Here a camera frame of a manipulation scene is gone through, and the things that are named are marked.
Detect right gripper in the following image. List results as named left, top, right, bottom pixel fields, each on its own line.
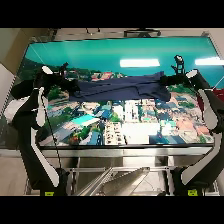
left=159, top=75, right=178, bottom=87

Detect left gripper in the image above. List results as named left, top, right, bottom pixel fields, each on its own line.
left=58, top=77, right=81, bottom=95

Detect navy blue garment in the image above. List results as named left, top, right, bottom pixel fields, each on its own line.
left=68, top=70, right=172, bottom=103

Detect red garment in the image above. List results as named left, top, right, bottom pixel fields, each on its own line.
left=212, top=87, right=224, bottom=102

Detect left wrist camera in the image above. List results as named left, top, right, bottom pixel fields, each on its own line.
left=58, top=62, right=70, bottom=80

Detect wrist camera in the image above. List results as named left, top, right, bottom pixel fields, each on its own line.
left=171, top=54, right=185, bottom=77
left=58, top=62, right=70, bottom=80

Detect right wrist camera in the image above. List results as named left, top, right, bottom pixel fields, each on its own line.
left=171, top=54, right=185, bottom=77

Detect black cable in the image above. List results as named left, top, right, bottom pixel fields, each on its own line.
left=39, top=87, right=64, bottom=173

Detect silver frame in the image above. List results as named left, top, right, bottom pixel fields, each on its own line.
left=23, top=145, right=219, bottom=197

